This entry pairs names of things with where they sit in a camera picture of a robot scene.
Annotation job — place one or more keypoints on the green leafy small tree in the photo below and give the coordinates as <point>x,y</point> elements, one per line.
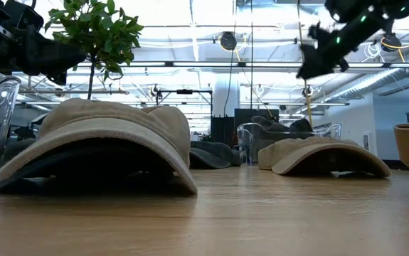
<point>97,32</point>

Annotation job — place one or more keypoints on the black metal frame stand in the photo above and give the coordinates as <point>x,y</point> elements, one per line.
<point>184,91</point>

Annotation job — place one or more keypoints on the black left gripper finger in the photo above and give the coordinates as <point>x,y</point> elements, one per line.
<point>54,55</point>
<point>57,78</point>

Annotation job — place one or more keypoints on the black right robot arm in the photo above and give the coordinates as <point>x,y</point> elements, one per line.
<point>403,7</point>

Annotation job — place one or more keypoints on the silver ventilation duct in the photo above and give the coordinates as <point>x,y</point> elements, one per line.
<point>364,85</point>

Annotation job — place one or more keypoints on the long ceiling light bar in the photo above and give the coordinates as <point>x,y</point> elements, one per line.
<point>207,64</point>

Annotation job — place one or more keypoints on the black flat panel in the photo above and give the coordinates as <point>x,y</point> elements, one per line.
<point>250,113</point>

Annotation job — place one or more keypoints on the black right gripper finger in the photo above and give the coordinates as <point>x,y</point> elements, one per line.
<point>312,62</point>
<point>321,35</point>

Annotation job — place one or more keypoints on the black cabinet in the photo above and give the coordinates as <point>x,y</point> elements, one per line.
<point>222,131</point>

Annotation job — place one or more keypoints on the white wall plate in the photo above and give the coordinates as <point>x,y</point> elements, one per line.
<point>366,142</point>

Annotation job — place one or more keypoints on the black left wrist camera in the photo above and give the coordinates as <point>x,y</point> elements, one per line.
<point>24,14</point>

